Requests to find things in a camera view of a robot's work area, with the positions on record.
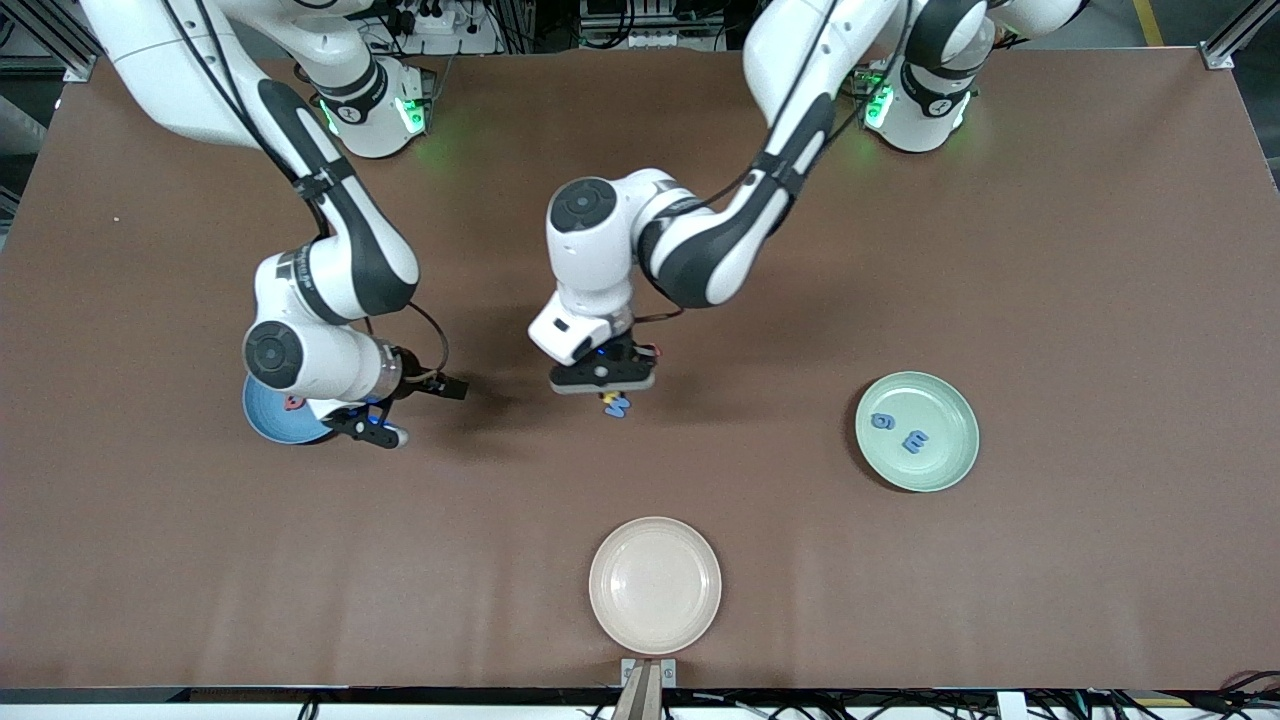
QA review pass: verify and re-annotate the blue plate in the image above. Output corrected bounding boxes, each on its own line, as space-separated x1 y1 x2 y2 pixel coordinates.
242 375 336 446

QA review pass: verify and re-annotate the beige plate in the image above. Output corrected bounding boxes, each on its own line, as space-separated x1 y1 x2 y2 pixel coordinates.
588 516 723 657

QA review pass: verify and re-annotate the green plate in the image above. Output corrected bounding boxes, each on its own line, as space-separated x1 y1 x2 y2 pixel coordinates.
854 371 981 493

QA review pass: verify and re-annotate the brown table cover sheet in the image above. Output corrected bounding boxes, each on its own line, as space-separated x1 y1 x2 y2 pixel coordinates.
0 48 1280 691

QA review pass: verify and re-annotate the black table edge profile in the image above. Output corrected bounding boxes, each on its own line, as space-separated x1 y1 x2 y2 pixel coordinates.
0 686 1280 707

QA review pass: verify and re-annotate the equipment rack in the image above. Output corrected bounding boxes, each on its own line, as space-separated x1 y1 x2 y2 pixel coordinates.
578 0 728 51

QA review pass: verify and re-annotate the white power strip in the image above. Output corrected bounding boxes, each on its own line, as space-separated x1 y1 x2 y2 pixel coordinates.
395 0 501 56

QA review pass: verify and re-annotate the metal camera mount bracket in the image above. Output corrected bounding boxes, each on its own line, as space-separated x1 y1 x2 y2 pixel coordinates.
620 657 678 720

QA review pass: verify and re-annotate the aluminium frame post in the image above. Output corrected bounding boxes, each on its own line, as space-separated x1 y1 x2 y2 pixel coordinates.
1198 0 1280 71
0 0 98 83

